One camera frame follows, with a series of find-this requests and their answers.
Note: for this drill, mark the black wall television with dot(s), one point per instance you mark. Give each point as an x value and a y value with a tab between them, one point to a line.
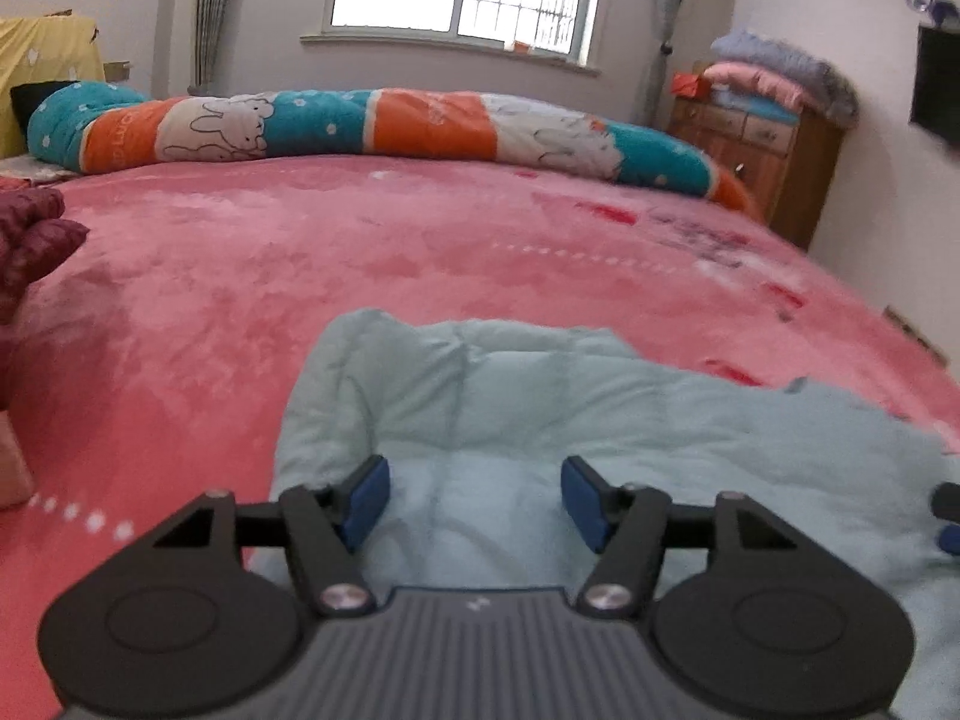
937	82

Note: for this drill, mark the light blue puffer jacket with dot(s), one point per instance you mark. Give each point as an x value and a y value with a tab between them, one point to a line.
525	405

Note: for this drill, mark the grey checked curtain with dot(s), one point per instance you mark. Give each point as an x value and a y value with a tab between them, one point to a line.
217	7
671	15

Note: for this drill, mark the pink patterned pillow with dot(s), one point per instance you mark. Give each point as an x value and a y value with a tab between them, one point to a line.
30	171

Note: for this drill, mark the pink folded quilt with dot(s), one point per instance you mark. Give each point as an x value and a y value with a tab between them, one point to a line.
750	82

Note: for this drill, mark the pink printed bed blanket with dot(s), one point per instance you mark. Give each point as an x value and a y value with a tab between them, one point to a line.
300	255

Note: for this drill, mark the wooden cabinet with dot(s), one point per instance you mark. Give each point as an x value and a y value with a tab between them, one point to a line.
772	172

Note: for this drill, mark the wall socket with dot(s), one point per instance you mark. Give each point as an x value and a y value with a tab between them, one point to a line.
915	334

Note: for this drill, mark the stack of folded blankets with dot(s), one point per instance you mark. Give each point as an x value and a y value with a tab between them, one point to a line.
795	64

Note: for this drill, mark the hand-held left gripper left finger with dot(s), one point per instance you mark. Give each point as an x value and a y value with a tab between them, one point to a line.
367	499

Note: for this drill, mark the teal orange white rolled quilt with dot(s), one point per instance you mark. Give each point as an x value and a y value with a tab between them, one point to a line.
420	124

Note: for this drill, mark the teal folded cloth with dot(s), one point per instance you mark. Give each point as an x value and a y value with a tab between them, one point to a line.
765	111

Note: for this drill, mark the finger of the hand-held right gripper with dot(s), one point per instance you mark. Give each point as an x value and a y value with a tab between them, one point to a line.
946	536

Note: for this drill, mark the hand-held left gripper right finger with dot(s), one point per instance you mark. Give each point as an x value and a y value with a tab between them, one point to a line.
585	502

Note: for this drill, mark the yellow headboard cover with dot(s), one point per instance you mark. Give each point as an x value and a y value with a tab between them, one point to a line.
45	52

